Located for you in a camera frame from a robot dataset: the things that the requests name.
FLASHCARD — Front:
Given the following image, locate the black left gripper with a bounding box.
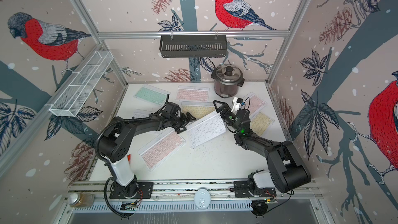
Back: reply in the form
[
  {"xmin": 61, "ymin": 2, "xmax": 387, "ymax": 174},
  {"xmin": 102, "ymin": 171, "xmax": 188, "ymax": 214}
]
[{"xmin": 170, "ymin": 111, "xmax": 198, "ymax": 134}]

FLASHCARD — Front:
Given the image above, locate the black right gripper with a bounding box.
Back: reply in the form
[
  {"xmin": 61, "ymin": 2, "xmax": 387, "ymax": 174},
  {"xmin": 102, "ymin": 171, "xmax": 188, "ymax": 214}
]
[{"xmin": 214, "ymin": 101, "xmax": 242, "ymax": 135}]

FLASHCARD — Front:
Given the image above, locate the white keyboard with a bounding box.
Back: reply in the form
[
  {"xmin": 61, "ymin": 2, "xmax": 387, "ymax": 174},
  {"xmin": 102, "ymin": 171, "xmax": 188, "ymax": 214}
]
[
  {"xmin": 132, "ymin": 110, "xmax": 151, "ymax": 119},
  {"xmin": 187, "ymin": 111, "xmax": 226, "ymax": 148}
]

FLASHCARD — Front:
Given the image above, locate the pink keyboard front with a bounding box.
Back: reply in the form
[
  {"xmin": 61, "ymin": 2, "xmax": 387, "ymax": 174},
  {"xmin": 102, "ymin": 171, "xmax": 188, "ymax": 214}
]
[{"xmin": 138, "ymin": 130, "xmax": 186, "ymax": 171}]

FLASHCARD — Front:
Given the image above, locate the pink keyboard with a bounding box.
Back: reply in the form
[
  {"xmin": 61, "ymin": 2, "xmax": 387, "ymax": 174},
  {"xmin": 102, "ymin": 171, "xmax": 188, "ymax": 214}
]
[
  {"xmin": 138, "ymin": 130, "xmax": 186, "ymax": 171},
  {"xmin": 243, "ymin": 92, "xmax": 267, "ymax": 117},
  {"xmin": 176, "ymin": 86, "xmax": 209, "ymax": 102}
]

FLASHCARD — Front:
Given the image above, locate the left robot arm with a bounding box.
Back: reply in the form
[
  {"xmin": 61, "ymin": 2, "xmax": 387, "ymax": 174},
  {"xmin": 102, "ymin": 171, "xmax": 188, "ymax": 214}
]
[{"xmin": 94, "ymin": 102, "xmax": 196, "ymax": 198}]

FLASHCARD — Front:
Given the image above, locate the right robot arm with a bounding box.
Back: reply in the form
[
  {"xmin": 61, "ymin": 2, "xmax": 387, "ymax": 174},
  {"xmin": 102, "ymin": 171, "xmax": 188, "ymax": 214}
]
[{"xmin": 213, "ymin": 100, "xmax": 312, "ymax": 193}]

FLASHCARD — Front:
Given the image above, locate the yellow keyboard centre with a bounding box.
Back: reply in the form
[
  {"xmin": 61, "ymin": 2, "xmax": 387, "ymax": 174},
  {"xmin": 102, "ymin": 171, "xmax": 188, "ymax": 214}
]
[{"xmin": 181, "ymin": 102, "xmax": 215, "ymax": 119}]

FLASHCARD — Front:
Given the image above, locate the yellow keyboard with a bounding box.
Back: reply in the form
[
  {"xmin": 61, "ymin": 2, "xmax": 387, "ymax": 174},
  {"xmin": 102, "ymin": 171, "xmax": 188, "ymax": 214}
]
[
  {"xmin": 250, "ymin": 112, "xmax": 275, "ymax": 136},
  {"xmin": 181, "ymin": 102, "xmax": 215, "ymax": 119}
]

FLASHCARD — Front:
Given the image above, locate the pink keyboard back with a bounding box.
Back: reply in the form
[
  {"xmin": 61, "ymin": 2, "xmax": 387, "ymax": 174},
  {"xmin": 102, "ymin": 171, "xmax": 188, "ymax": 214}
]
[{"xmin": 176, "ymin": 86, "xmax": 209, "ymax": 102}]

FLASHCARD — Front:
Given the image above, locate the steel rice cooker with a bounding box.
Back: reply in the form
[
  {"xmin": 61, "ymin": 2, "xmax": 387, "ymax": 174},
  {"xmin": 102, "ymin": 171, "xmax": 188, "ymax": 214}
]
[{"xmin": 211, "ymin": 64, "xmax": 245, "ymax": 98}]

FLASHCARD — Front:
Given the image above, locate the pink keyboard right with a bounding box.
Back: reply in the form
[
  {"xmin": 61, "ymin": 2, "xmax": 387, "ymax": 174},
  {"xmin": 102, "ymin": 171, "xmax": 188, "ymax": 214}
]
[{"xmin": 243, "ymin": 92, "xmax": 267, "ymax": 117}]

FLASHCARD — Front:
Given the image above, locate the yellow keyboard right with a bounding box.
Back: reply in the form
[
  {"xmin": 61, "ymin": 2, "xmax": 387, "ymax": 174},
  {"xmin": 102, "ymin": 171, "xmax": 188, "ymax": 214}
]
[{"xmin": 250, "ymin": 112, "xmax": 275, "ymax": 136}]

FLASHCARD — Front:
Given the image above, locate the green keyboard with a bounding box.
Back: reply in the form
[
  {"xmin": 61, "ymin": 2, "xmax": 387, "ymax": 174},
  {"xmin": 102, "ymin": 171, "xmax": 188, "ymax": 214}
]
[{"xmin": 134, "ymin": 85, "xmax": 170, "ymax": 105}]

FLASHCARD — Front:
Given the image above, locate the black hanging basket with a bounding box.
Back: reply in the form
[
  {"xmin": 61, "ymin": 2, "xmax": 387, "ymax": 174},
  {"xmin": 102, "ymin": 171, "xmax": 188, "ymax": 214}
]
[{"xmin": 159, "ymin": 35, "xmax": 228, "ymax": 58}]

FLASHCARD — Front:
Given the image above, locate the white round cap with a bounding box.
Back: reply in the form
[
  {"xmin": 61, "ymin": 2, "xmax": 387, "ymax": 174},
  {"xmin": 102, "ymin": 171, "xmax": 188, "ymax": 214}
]
[{"xmin": 194, "ymin": 188, "xmax": 211, "ymax": 209}]

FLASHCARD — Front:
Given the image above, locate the glass jar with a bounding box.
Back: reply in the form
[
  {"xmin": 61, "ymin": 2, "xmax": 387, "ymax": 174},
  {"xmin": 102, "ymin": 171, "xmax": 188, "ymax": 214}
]
[{"xmin": 67, "ymin": 192, "xmax": 95, "ymax": 207}]

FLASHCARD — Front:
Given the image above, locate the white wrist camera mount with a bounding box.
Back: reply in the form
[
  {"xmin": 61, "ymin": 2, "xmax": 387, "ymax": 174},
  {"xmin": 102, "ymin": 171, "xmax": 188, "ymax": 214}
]
[{"xmin": 232, "ymin": 97, "xmax": 244, "ymax": 114}]

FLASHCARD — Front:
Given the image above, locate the aluminium front rail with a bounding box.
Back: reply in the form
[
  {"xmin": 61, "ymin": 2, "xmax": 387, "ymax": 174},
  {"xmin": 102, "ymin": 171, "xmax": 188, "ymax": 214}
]
[{"xmin": 66, "ymin": 178, "xmax": 321, "ymax": 203}]

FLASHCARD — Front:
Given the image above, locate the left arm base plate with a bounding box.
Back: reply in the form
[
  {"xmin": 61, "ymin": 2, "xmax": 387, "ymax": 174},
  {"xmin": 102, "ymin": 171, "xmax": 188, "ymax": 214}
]
[{"xmin": 109, "ymin": 181, "xmax": 154, "ymax": 200}]

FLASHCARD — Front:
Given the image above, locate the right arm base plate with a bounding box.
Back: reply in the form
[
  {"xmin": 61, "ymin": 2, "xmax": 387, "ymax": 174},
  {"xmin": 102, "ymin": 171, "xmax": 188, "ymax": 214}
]
[{"xmin": 230, "ymin": 179, "xmax": 277, "ymax": 198}]

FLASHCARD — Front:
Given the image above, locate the right black cable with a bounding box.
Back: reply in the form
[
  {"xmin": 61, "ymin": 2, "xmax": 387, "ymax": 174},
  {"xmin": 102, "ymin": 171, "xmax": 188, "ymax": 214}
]
[{"xmin": 264, "ymin": 189, "xmax": 294, "ymax": 215}]

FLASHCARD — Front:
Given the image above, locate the black cable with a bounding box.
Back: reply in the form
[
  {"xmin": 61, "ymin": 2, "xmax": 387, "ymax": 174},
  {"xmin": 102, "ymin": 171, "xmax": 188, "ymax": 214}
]
[
  {"xmin": 264, "ymin": 189, "xmax": 294, "ymax": 215},
  {"xmin": 103, "ymin": 176, "xmax": 137, "ymax": 219}
]

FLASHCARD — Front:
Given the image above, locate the left black cable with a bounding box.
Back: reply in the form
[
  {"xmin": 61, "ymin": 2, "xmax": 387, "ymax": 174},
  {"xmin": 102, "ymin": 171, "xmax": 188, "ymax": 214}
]
[{"xmin": 103, "ymin": 176, "xmax": 137, "ymax": 219}]

